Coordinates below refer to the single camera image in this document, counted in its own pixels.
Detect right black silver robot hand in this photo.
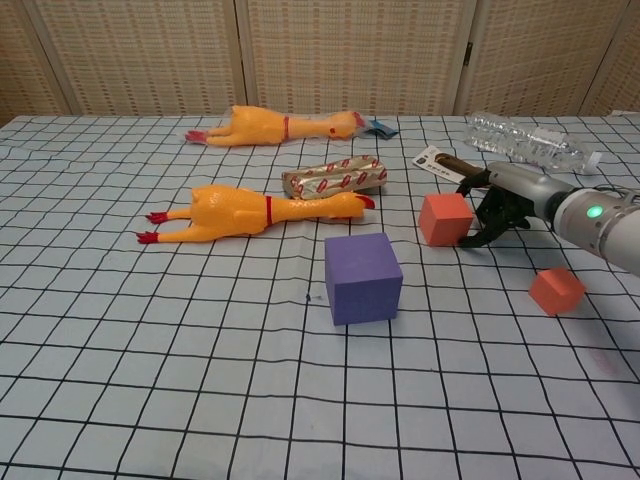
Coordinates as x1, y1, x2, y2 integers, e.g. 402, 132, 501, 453
455, 160, 574, 250

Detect large orange foam cube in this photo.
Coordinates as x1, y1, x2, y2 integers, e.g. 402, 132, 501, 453
417, 193, 474, 249

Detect small orange foam cube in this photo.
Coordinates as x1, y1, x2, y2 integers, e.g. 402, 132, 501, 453
528, 267, 586, 317

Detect clear plastic water bottle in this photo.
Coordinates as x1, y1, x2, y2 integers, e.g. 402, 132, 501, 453
464, 110, 601, 176

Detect brown wooden spatula with card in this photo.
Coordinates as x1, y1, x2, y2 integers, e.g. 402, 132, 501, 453
411, 144, 496, 194

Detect purple foam cube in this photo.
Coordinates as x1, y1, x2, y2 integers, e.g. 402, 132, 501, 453
323, 232, 404, 327

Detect silver red foil packet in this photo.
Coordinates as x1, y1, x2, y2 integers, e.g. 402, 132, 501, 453
281, 154, 389, 201

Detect beige woven folding screen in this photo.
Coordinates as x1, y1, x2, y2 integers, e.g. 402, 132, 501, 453
0, 0, 640, 126

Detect bagged yellow rubber chicken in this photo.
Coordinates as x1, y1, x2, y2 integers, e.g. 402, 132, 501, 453
184, 104, 399, 149

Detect blue checkered tablecloth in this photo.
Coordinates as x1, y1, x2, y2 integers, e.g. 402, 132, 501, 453
0, 113, 640, 480

